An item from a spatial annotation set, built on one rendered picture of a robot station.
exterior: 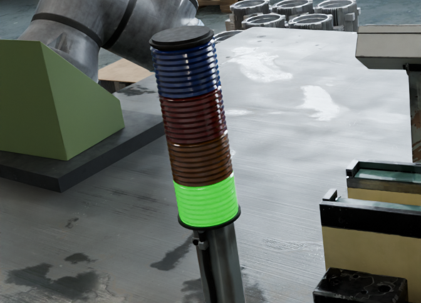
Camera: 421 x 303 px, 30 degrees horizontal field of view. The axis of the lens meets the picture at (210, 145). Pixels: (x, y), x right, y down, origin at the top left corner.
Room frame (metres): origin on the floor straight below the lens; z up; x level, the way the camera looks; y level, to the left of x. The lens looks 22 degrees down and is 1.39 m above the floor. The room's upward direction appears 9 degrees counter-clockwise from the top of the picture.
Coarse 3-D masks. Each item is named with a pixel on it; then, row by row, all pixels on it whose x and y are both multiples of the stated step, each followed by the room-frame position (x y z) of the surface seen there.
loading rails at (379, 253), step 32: (352, 160) 1.00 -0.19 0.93; (384, 160) 0.99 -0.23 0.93; (352, 192) 0.97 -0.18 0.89; (384, 192) 0.95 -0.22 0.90; (416, 192) 0.92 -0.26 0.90; (352, 224) 0.87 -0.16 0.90; (384, 224) 0.84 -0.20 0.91; (416, 224) 0.82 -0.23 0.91; (352, 256) 0.87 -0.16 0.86; (384, 256) 0.85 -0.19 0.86; (416, 256) 0.82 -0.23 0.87; (416, 288) 0.83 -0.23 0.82
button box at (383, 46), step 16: (368, 32) 1.12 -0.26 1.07; (384, 32) 1.11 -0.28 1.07; (400, 32) 1.10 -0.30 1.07; (416, 32) 1.08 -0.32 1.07; (368, 48) 1.11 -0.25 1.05; (384, 48) 1.10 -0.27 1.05; (400, 48) 1.08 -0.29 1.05; (416, 48) 1.07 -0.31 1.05; (368, 64) 1.14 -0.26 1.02; (384, 64) 1.12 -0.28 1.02; (400, 64) 1.11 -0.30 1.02
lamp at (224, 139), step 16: (176, 144) 0.68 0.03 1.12; (192, 144) 0.68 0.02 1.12; (208, 144) 0.68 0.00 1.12; (224, 144) 0.69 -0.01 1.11; (176, 160) 0.68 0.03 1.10; (192, 160) 0.67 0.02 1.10; (208, 160) 0.68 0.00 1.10; (224, 160) 0.69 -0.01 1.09; (176, 176) 0.69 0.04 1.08; (192, 176) 0.68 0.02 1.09; (208, 176) 0.67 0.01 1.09; (224, 176) 0.68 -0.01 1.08
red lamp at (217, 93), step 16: (160, 96) 0.69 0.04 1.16; (208, 96) 0.68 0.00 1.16; (176, 112) 0.68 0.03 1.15; (192, 112) 0.67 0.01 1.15; (208, 112) 0.68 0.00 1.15; (224, 112) 0.70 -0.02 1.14; (176, 128) 0.68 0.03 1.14; (192, 128) 0.67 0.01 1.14; (208, 128) 0.68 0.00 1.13; (224, 128) 0.69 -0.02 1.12
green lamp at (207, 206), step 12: (228, 180) 0.69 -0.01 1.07; (180, 192) 0.69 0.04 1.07; (192, 192) 0.68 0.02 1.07; (204, 192) 0.67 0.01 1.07; (216, 192) 0.68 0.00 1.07; (228, 192) 0.68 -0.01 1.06; (180, 204) 0.69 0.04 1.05; (192, 204) 0.68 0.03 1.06; (204, 204) 0.67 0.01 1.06; (216, 204) 0.68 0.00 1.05; (228, 204) 0.68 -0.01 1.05; (180, 216) 0.69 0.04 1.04; (192, 216) 0.68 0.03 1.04; (204, 216) 0.68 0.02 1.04; (216, 216) 0.67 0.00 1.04; (228, 216) 0.68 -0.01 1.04
